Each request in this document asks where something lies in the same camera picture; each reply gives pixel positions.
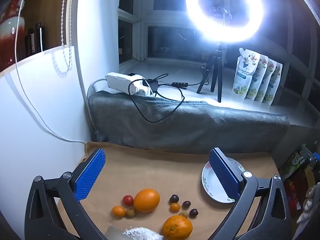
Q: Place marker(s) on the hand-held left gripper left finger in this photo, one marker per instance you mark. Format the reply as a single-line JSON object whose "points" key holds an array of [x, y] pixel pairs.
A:
{"points": [[90, 175]]}

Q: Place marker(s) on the red packet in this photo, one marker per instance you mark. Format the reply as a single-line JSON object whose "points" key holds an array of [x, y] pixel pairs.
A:
{"points": [[297, 187]]}

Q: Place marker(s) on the person's right hand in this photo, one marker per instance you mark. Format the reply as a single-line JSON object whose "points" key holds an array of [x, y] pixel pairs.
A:
{"points": [[308, 205]]}

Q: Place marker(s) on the small orange kumquat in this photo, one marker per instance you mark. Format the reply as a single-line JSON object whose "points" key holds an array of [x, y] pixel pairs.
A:
{"points": [[175, 207]]}

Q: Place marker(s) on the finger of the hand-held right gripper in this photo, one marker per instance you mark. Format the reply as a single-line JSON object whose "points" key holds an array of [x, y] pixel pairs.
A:
{"points": [[311, 156]]}

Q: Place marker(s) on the red ceramic vase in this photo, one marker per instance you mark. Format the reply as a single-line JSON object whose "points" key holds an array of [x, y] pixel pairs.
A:
{"points": [[10, 40]]}

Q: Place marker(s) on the person's left hand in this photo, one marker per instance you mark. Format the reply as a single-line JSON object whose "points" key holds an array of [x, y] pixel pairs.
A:
{"points": [[142, 233]]}

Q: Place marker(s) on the large oval orange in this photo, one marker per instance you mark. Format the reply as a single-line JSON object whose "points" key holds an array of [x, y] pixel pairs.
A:
{"points": [[146, 200]]}

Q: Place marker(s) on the grey blanket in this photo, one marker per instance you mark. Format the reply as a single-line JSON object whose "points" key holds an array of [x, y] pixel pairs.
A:
{"points": [[175, 130]]}

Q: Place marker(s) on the black power adapter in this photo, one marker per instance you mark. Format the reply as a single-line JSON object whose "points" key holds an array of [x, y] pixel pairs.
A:
{"points": [[153, 85]]}

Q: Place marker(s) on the white power strip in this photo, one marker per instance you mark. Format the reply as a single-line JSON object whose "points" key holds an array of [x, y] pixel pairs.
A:
{"points": [[120, 80]]}

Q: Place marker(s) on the dark cherry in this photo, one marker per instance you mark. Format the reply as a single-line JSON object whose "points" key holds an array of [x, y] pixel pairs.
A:
{"points": [[186, 204], [193, 213], [174, 198]]}

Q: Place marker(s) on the green snack packet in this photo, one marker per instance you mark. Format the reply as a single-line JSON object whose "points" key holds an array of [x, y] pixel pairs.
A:
{"points": [[292, 160]]}

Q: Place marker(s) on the white floral plate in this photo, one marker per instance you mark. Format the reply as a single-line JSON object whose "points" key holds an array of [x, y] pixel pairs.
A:
{"points": [[210, 180]]}

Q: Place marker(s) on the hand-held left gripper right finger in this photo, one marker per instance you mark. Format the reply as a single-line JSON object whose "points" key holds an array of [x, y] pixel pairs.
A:
{"points": [[225, 175]]}

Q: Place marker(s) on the tan longan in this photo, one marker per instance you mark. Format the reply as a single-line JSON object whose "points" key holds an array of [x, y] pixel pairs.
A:
{"points": [[183, 215], [130, 213]]}

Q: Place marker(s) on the large round orange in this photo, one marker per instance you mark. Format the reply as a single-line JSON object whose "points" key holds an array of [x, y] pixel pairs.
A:
{"points": [[177, 227]]}

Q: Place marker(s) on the red cherry tomato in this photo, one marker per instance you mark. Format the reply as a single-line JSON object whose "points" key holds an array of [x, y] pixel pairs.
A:
{"points": [[128, 200]]}

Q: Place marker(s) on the small tangerine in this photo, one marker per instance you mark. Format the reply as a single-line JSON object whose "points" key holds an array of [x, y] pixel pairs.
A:
{"points": [[118, 211]]}

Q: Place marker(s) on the tan blanket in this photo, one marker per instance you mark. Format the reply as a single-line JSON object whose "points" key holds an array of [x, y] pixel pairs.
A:
{"points": [[150, 170]]}

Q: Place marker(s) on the white spouted pouch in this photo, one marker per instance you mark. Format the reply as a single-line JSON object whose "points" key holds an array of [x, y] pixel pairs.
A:
{"points": [[271, 75], [243, 75], [278, 80], [262, 70]]}

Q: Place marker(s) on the dark bottle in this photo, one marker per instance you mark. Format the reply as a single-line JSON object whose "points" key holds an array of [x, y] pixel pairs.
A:
{"points": [[39, 37], [30, 42]]}

